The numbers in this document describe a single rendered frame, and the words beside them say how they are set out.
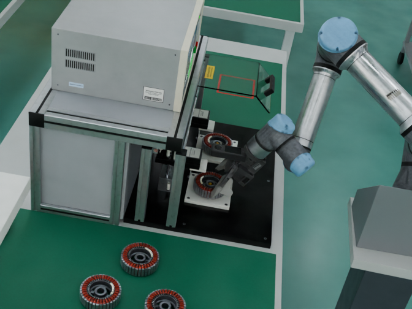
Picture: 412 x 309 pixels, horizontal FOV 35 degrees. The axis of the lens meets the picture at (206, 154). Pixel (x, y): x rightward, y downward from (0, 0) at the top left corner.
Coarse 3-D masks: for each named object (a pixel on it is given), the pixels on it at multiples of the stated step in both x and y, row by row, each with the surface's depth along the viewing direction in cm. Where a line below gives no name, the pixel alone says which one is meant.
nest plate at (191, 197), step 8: (192, 176) 225; (192, 184) 222; (192, 192) 218; (184, 200) 215; (192, 200) 215; (200, 200) 215; (208, 200) 216; (216, 200) 217; (224, 200) 217; (224, 208) 215
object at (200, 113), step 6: (198, 114) 232; (204, 114) 232; (192, 120) 231; (198, 120) 230; (204, 120) 230; (210, 120) 237; (192, 126) 232; (198, 126) 232; (204, 126) 231; (210, 126) 234
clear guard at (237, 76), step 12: (204, 60) 234; (216, 60) 235; (228, 60) 237; (240, 60) 238; (204, 72) 227; (216, 72) 228; (228, 72) 229; (240, 72) 231; (252, 72) 232; (264, 72) 238; (204, 84) 220; (216, 84) 222; (228, 84) 223; (240, 84) 224; (252, 84) 225; (264, 84) 232; (264, 96) 226
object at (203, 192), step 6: (198, 174) 221; (204, 174) 221; (210, 174) 222; (216, 174) 222; (198, 180) 218; (204, 180) 222; (210, 180) 220; (216, 180) 221; (198, 186) 216; (204, 186) 216; (210, 186) 218; (198, 192) 216; (204, 192) 215; (210, 192) 215; (210, 198) 216; (216, 198) 216
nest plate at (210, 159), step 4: (200, 136) 245; (200, 140) 243; (232, 140) 246; (196, 144) 241; (200, 144) 241; (236, 144) 245; (204, 152) 238; (204, 156) 236; (208, 156) 236; (212, 156) 236; (208, 160) 235; (212, 160) 234; (216, 160) 235; (220, 160) 235
